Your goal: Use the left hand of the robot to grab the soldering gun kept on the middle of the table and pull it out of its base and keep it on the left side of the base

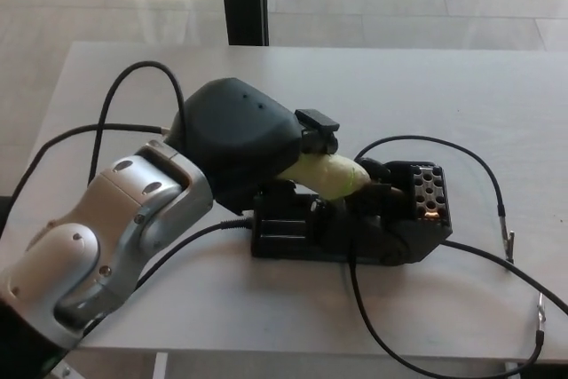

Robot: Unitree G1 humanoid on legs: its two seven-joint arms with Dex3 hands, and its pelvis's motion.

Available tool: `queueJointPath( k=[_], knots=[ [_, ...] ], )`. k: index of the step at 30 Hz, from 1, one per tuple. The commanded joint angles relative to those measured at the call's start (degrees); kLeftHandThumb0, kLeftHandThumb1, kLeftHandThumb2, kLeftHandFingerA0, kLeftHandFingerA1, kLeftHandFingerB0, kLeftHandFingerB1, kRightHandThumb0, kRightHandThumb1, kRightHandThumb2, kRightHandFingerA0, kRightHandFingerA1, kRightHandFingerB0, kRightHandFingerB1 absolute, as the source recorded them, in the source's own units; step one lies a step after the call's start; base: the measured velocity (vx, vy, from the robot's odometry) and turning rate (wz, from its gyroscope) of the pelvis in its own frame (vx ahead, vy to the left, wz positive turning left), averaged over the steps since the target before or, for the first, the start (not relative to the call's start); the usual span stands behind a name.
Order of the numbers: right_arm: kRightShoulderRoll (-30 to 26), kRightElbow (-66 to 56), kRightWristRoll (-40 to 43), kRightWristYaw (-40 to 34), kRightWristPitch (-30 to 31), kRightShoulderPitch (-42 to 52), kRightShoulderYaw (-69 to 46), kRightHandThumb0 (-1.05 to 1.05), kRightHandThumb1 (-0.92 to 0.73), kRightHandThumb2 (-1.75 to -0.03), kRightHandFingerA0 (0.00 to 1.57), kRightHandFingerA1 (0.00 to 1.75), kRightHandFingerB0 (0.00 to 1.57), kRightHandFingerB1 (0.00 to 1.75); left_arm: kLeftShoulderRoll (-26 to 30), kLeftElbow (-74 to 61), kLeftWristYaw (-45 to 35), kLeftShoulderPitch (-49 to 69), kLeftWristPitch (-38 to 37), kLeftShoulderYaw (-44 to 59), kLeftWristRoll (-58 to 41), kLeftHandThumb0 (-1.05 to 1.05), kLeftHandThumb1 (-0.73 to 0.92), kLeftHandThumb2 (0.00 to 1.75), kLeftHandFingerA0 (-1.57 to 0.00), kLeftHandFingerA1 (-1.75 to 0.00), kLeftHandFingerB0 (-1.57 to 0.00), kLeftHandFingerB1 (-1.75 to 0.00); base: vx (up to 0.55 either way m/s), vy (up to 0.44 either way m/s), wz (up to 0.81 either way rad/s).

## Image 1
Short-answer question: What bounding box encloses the black soldering iron cable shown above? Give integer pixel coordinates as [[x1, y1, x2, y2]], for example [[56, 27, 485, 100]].
[[0, 123, 172, 229]]

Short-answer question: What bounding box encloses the black thick stand cable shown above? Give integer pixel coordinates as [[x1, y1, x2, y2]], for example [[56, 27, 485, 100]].
[[443, 240, 568, 309]]

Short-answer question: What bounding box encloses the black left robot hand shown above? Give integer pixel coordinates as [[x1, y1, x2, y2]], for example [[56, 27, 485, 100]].
[[166, 78, 341, 216]]

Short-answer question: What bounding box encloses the white table frame bracket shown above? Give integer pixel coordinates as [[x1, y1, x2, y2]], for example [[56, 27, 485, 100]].
[[46, 347, 81, 379]]

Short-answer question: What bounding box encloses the black plugged stand cable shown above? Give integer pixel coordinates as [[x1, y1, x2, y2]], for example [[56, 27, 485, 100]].
[[82, 217, 256, 338]]

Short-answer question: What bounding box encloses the tape-wrapped soldering iron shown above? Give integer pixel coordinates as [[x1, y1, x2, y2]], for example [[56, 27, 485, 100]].
[[277, 153, 372, 201]]

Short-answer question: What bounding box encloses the white table leg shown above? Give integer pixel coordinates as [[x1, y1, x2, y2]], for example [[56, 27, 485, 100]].
[[153, 351, 170, 379]]

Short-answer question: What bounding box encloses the black robot wrist cable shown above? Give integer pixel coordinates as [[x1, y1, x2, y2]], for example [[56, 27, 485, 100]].
[[88, 60, 187, 187]]

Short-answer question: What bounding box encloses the black soldering iron stand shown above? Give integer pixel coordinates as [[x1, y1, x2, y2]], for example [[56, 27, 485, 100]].
[[250, 157, 454, 267]]

